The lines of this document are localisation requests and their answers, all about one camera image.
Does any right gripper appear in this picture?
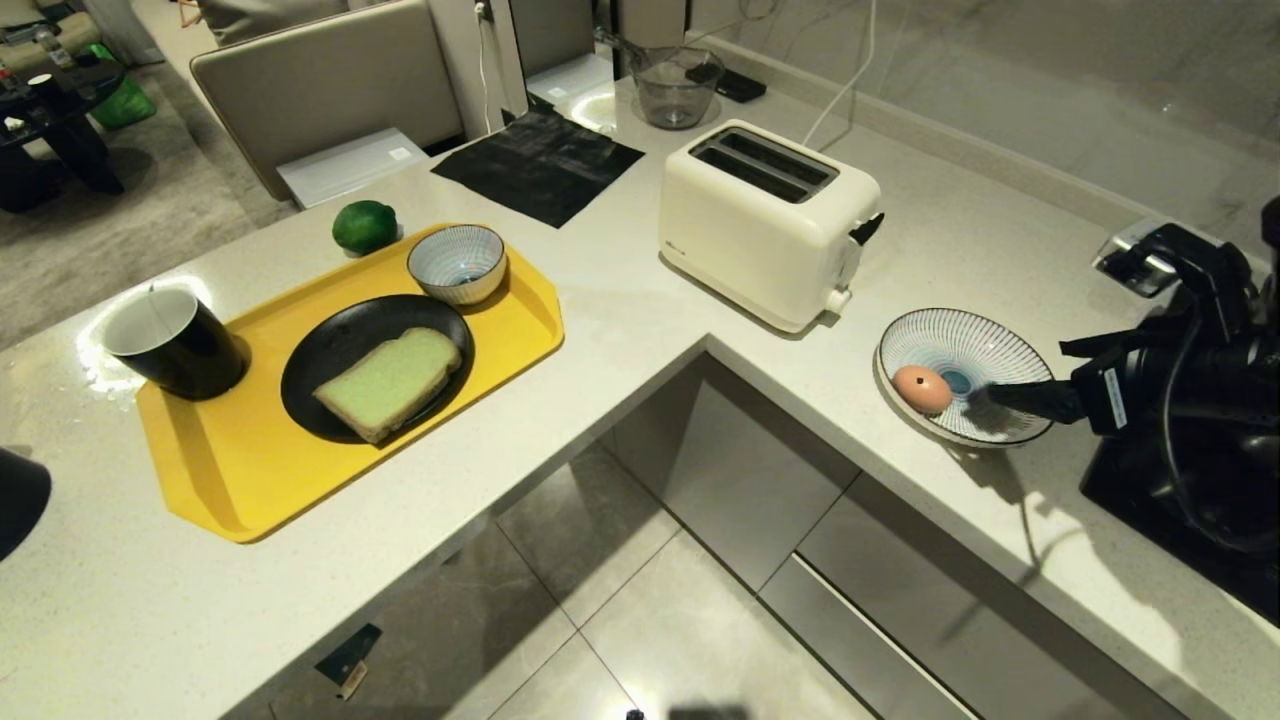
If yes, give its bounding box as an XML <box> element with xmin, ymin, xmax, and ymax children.
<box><xmin>984</xmin><ymin>352</ymin><xmax>1206</xmax><ymax>439</ymax></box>

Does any brown egg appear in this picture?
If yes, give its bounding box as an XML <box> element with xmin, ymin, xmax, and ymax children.
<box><xmin>892</xmin><ymin>365</ymin><xmax>954</xmax><ymax>414</ymax></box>

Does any slice of pale bread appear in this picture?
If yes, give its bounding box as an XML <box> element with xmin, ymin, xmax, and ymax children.
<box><xmin>313</xmin><ymin>327</ymin><xmax>464</xmax><ymax>445</ymax></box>

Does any green lime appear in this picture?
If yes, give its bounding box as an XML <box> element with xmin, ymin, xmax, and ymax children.
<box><xmin>332</xmin><ymin>200</ymin><xmax>400</xmax><ymax>255</ymax></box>

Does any black mug white inside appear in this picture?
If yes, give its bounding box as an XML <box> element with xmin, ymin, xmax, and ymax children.
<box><xmin>102</xmin><ymin>286</ymin><xmax>249</xmax><ymax>402</ymax></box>

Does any black kettle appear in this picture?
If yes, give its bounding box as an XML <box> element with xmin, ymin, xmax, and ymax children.
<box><xmin>0</xmin><ymin>446</ymin><xmax>53</xmax><ymax>563</ymax></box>

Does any striped shallow ceramic dish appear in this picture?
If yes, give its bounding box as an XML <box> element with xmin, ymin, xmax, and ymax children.
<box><xmin>875</xmin><ymin>308</ymin><xmax>1057</xmax><ymax>448</ymax></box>

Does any black glass cooktop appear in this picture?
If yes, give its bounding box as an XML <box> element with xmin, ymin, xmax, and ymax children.
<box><xmin>1078</xmin><ymin>430</ymin><xmax>1280</xmax><ymax>629</ymax></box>

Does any grey cabinet drawer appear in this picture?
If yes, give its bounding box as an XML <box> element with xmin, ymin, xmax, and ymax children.
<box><xmin>795</xmin><ymin>474</ymin><xmax>1196</xmax><ymax>720</ymax></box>
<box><xmin>608</xmin><ymin>352</ymin><xmax>863</xmax><ymax>593</ymax></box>

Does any white two-slot toaster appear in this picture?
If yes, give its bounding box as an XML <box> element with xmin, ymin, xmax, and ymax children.
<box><xmin>657</xmin><ymin>119</ymin><xmax>886</xmax><ymax>334</ymax></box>

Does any small black remote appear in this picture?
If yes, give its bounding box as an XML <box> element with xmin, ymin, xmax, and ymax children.
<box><xmin>714</xmin><ymin>68</ymin><xmax>769</xmax><ymax>104</ymax></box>

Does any clear glass measuring jug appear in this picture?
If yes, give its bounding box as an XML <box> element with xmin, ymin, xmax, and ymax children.
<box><xmin>600</xmin><ymin>30</ymin><xmax>727</xmax><ymax>131</ymax></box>

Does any black square mat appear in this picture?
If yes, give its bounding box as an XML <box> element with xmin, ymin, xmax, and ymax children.
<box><xmin>431</xmin><ymin>108</ymin><xmax>646</xmax><ymax>230</ymax></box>

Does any yellow plastic tray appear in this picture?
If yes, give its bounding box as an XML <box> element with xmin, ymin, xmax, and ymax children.
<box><xmin>135</xmin><ymin>222</ymin><xmax>566</xmax><ymax>545</ymax></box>

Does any small striped ceramic bowl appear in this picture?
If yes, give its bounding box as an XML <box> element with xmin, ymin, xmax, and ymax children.
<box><xmin>406</xmin><ymin>224</ymin><xmax>508</xmax><ymax>307</ymax></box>

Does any black round plate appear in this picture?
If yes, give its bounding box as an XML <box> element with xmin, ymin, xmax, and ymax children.
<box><xmin>280</xmin><ymin>294</ymin><xmax>476</xmax><ymax>446</ymax></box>

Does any flat white box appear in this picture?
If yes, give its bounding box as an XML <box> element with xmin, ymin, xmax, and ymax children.
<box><xmin>276</xmin><ymin>127</ymin><xmax>431</xmax><ymax>210</ymax></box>

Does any small black card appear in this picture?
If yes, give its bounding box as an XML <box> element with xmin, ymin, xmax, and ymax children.
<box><xmin>314</xmin><ymin>623</ymin><xmax>384</xmax><ymax>687</ymax></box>

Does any beige upholstered chair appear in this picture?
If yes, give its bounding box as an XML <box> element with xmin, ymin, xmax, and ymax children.
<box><xmin>189</xmin><ymin>0</ymin><xmax>467</xmax><ymax>202</ymax></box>

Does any green bag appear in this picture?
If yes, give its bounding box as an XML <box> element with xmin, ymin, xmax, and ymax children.
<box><xmin>88</xmin><ymin>44</ymin><xmax>159</xmax><ymax>131</ymax></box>

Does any dark low side table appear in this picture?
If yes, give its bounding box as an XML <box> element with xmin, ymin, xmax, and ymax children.
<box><xmin>0</xmin><ymin>58</ymin><xmax>128</xmax><ymax>198</ymax></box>

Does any black cable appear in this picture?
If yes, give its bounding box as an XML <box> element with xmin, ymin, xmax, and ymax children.
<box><xmin>1160</xmin><ymin>318</ymin><xmax>1280</xmax><ymax>556</ymax></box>

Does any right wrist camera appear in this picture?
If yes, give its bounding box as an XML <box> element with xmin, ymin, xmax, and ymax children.
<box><xmin>1092</xmin><ymin>222</ymin><xmax>1186</xmax><ymax>299</ymax></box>

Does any white power cable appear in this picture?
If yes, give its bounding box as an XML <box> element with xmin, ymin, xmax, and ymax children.
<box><xmin>800</xmin><ymin>0</ymin><xmax>881</xmax><ymax>151</ymax></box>

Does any thin white cable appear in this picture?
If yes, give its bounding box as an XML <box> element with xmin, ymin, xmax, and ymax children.
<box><xmin>474</xmin><ymin>0</ymin><xmax>498</xmax><ymax>138</ymax></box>

